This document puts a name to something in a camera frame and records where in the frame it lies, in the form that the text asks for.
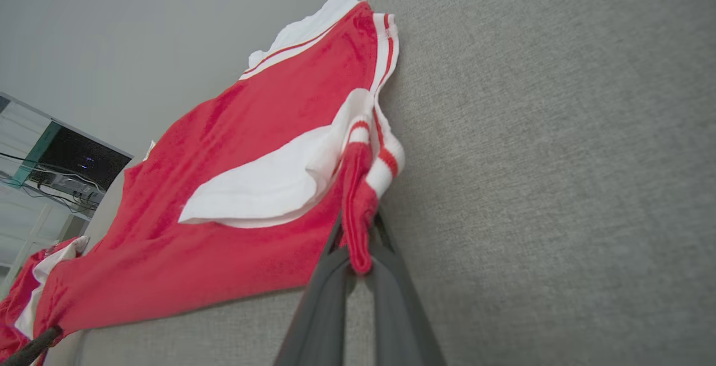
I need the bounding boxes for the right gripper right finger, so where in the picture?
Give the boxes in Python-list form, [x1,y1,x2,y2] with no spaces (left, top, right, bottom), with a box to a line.
[366,209,447,366]

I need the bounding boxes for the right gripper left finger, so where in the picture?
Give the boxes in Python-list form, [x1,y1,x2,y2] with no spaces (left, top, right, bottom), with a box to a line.
[273,212,359,366]

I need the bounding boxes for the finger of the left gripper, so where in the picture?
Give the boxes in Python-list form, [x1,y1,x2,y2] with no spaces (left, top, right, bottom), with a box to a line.
[0,326,63,366]

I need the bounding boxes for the red shorts white trim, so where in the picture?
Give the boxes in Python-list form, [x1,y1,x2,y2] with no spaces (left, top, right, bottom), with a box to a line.
[0,236,90,366]

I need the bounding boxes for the red jersey white striped cuffs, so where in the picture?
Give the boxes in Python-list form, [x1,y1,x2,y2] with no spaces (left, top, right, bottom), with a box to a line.
[34,0,406,340]

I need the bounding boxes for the grey electronic device box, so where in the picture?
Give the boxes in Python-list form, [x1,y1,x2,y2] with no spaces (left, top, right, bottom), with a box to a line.
[28,169,105,204]

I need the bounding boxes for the black monitor screen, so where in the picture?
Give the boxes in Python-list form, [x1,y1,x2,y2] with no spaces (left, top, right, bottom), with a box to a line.
[38,121,133,190]

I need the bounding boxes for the grey stand leg with caster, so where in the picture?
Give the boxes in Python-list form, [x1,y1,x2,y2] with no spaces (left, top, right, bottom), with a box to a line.
[0,92,135,299]

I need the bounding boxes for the black power cable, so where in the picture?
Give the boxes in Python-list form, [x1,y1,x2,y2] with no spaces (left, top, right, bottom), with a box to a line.
[0,152,90,210]

